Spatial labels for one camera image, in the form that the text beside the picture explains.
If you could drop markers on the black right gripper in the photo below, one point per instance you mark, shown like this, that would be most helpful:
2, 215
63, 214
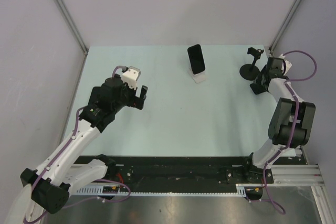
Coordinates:
260, 77

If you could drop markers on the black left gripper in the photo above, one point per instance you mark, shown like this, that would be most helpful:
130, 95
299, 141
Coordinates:
136, 102

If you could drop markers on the black round-base phone stand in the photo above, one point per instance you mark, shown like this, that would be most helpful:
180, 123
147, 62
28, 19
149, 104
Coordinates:
251, 71

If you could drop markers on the white phone stand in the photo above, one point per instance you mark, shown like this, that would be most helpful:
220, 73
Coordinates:
198, 76

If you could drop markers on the black phone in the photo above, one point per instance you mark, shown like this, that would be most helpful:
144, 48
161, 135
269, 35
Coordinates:
196, 59

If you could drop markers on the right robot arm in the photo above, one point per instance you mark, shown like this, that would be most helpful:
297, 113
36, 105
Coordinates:
292, 120

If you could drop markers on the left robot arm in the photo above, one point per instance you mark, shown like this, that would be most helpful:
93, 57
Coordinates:
52, 181

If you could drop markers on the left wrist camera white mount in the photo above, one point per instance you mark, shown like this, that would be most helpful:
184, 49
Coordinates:
131, 76

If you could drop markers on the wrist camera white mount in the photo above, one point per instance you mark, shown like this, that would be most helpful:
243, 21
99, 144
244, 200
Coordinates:
286, 65
131, 76

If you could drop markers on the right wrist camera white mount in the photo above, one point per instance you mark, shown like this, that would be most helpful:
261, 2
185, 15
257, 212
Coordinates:
286, 65

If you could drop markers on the right aluminium frame post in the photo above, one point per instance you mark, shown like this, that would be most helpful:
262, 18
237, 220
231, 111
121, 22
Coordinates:
284, 25

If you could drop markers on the aluminium frame post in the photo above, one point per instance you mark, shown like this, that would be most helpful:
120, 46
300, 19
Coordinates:
71, 25
284, 25

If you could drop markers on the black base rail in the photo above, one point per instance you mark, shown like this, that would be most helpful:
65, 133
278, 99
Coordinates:
185, 174

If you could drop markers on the white slotted cable duct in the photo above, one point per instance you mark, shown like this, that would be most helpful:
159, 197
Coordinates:
106, 190

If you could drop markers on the left aluminium frame post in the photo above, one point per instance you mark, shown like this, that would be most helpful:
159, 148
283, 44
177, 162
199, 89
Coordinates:
71, 25

